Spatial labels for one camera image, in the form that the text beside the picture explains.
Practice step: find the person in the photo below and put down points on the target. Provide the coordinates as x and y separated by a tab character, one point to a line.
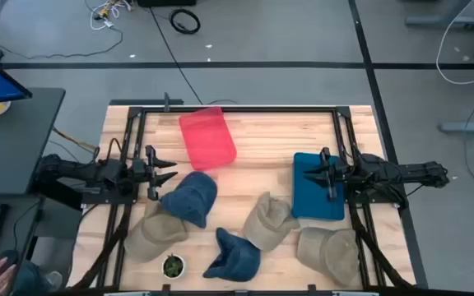
31	279

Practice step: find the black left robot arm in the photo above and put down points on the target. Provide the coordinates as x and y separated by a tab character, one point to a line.
76	170

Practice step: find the red plastic bin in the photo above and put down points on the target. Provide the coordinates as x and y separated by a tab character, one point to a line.
206	137

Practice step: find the black computer mouse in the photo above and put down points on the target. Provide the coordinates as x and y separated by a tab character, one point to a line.
8	257

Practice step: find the blue plastic bin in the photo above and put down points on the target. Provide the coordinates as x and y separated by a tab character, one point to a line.
311	201

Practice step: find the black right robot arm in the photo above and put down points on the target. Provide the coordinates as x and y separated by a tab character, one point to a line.
405	170

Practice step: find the black metal table frame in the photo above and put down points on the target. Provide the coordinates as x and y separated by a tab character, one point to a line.
241	109

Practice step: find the blue denim hat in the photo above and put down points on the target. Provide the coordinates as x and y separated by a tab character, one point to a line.
189	197
237	259

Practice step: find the black box on floor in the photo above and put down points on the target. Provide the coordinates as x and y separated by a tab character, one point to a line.
167	2

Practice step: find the grey desk foot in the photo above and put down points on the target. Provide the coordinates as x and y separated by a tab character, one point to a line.
471	127
442	21

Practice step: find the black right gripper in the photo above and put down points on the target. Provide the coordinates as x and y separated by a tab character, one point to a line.
332	172

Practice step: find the small plant in white pot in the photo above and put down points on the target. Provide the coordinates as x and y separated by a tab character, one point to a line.
173	266

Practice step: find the dark grey desk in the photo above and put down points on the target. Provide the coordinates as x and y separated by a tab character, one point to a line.
10	144

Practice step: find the tan canvas hat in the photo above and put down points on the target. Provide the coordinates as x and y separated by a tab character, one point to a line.
329	251
154	238
268	222

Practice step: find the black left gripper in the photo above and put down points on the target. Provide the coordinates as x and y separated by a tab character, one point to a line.
151	181

